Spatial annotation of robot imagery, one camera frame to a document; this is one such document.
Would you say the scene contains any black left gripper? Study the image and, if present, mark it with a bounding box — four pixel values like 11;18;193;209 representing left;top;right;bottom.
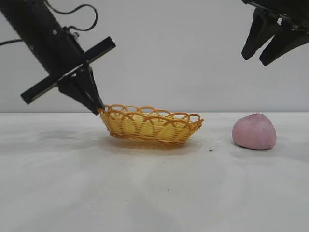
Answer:
0;0;116;116

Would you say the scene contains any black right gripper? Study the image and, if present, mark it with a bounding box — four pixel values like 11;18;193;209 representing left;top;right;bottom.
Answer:
241;0;309;67

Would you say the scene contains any woven wicker basket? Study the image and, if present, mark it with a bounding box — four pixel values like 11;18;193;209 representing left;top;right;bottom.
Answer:
98;104;204;145

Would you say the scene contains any pink peach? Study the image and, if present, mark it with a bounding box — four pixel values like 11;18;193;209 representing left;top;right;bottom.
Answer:
232;113;277;151

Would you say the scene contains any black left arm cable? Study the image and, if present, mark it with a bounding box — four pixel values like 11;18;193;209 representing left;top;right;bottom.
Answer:
44;0;99;32
0;38;24;47

